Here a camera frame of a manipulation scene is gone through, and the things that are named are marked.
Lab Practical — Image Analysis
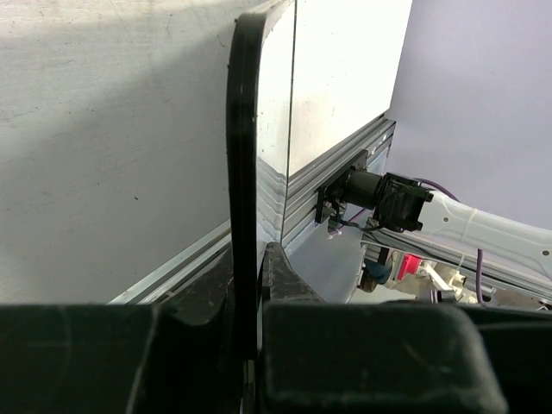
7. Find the small black-framed whiteboard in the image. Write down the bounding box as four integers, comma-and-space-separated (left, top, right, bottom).
226, 1, 297, 413

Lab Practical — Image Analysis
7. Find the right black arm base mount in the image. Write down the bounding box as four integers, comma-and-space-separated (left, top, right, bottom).
315, 149, 370, 224

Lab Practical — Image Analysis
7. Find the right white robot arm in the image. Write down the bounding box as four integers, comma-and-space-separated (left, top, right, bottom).
342, 170, 551, 278

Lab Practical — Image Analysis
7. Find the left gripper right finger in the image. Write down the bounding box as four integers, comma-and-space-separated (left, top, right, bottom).
262, 242, 507, 413

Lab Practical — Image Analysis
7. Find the aluminium table frame rail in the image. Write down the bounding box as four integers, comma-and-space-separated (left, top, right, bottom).
112, 117, 551, 304

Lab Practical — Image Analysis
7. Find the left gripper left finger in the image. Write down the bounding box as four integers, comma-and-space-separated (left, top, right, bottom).
1, 254, 240, 413

